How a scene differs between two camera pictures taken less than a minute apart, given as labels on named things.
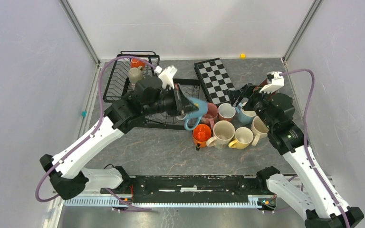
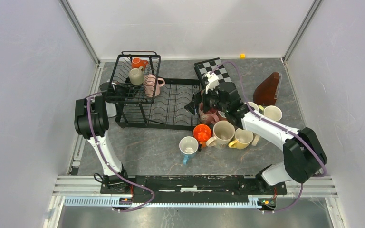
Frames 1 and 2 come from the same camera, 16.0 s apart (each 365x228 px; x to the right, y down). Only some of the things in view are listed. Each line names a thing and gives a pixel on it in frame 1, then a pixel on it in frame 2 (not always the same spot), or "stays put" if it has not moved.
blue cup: [203, 109] → [188, 146]
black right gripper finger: [247, 89] → [199, 98]
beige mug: [135, 74] stays put
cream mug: [223, 131] stays put
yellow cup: [244, 137] stays put
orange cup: [201, 133] stays put
